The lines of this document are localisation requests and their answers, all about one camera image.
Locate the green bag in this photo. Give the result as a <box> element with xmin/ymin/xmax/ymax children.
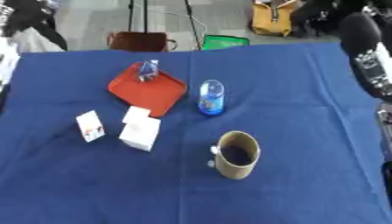
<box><xmin>200</xmin><ymin>34</ymin><xmax>251</xmax><ymax>51</ymax></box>

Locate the small clear shiny packet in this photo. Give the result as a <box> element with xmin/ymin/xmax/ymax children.
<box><xmin>136</xmin><ymin>59</ymin><xmax>161</xmax><ymax>83</ymax></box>

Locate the person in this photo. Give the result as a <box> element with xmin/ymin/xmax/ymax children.
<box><xmin>0</xmin><ymin>0</ymin><xmax>69</xmax><ymax>92</ymax></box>

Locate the small white printed card box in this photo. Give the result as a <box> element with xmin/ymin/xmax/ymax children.
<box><xmin>74</xmin><ymin>109</ymin><xmax>108</xmax><ymax>144</ymax></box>

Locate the tan cylindrical cup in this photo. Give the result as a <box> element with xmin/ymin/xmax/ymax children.
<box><xmin>206</xmin><ymin>130</ymin><xmax>263</xmax><ymax>180</ymax></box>

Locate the yellow bag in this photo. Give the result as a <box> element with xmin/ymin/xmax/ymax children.
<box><xmin>249</xmin><ymin>0</ymin><xmax>304</xmax><ymax>38</ymax></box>

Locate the orange square tray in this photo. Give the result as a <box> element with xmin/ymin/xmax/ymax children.
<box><xmin>105</xmin><ymin>61</ymin><xmax>189</xmax><ymax>118</ymax></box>

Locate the open white cardboard box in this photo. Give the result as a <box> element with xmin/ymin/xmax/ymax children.
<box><xmin>117</xmin><ymin>105</ymin><xmax>163</xmax><ymax>153</ymax></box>

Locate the black tripod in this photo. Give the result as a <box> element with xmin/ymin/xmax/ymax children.
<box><xmin>125</xmin><ymin>0</ymin><xmax>204</xmax><ymax>51</ymax></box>

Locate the blue clear plastic container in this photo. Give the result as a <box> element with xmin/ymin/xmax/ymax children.
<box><xmin>196</xmin><ymin>79</ymin><xmax>227</xmax><ymax>116</ymax></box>

